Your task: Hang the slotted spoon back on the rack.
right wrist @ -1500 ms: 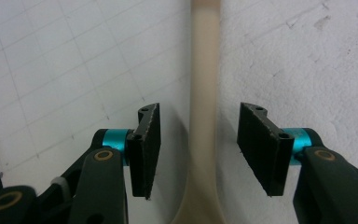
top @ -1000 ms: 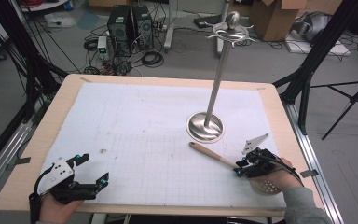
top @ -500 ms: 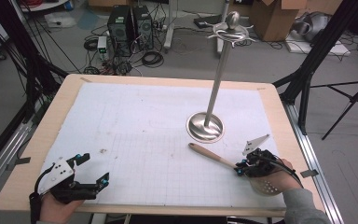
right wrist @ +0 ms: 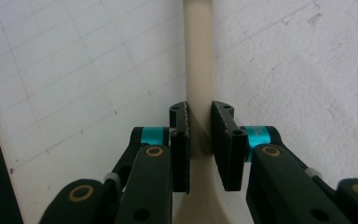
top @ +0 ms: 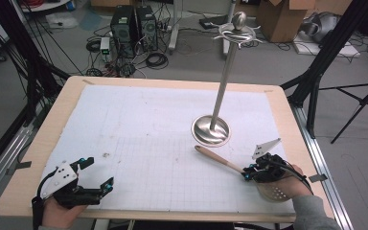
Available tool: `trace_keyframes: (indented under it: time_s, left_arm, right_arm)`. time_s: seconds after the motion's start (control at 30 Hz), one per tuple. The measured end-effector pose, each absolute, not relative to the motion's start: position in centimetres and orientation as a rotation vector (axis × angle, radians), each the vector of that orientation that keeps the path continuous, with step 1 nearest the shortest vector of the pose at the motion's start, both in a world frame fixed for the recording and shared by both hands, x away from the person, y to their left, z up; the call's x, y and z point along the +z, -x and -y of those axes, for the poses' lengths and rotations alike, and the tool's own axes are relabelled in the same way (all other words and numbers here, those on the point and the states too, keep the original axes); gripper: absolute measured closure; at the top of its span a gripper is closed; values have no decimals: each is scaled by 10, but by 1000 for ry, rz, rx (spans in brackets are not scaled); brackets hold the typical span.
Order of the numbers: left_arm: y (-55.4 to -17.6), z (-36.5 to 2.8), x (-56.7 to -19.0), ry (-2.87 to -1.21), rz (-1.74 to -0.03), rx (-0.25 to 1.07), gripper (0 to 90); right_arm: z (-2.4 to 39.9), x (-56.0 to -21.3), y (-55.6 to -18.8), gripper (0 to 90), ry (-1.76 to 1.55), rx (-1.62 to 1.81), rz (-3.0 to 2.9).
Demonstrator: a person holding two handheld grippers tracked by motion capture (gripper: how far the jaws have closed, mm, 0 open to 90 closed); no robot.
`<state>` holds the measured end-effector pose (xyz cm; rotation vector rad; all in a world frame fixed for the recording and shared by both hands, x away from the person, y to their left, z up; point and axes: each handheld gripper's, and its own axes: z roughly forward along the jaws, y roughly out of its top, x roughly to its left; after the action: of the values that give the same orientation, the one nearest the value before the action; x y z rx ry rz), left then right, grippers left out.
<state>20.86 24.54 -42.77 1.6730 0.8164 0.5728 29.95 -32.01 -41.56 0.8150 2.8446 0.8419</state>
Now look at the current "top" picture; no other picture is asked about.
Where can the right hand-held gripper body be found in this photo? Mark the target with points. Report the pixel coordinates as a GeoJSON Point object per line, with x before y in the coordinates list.
{"type": "Point", "coordinates": [270, 169]}

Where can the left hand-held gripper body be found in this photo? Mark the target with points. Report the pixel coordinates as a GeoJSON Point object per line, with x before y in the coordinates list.
{"type": "Point", "coordinates": [62, 180]}

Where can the beige slotted spoon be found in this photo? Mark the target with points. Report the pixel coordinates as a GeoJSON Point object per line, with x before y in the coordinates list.
{"type": "Point", "coordinates": [217, 157]}

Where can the metal utensil stand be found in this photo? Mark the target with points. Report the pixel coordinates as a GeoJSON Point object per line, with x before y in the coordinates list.
{"type": "Point", "coordinates": [223, 80]}

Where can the person's right hand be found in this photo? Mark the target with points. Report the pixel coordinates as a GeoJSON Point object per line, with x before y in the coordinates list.
{"type": "Point", "coordinates": [297, 185]}

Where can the person's left hand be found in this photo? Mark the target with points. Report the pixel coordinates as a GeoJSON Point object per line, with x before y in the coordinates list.
{"type": "Point", "coordinates": [60, 215]}

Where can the white grid mat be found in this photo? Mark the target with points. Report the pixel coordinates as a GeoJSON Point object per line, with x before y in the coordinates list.
{"type": "Point", "coordinates": [140, 127]}

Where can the black tripod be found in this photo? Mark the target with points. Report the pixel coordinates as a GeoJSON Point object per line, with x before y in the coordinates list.
{"type": "Point", "coordinates": [361, 102]}

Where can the white power adapter box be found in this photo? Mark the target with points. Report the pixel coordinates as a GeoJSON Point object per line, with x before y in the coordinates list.
{"type": "Point", "coordinates": [105, 48]}

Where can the black computer tower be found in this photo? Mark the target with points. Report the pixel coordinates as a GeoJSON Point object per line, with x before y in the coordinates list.
{"type": "Point", "coordinates": [147, 28]}
{"type": "Point", "coordinates": [123, 30]}

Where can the white flat board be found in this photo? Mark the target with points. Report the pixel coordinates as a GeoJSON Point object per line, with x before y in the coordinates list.
{"type": "Point", "coordinates": [341, 49]}

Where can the black flat device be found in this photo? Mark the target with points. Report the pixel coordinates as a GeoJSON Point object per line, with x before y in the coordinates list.
{"type": "Point", "coordinates": [211, 22]}

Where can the large open cardboard box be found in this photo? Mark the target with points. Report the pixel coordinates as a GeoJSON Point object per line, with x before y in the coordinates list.
{"type": "Point", "coordinates": [281, 19]}

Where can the grey helmet-like device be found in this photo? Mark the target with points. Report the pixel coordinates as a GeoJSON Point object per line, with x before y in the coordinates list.
{"type": "Point", "coordinates": [321, 27]}

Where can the aluminium rail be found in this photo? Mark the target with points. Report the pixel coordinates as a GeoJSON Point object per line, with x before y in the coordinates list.
{"type": "Point", "coordinates": [322, 166]}
{"type": "Point", "coordinates": [6, 156]}

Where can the black metal frame post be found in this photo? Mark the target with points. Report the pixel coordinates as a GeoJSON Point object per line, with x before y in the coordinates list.
{"type": "Point", "coordinates": [28, 64]}
{"type": "Point", "coordinates": [329, 54]}

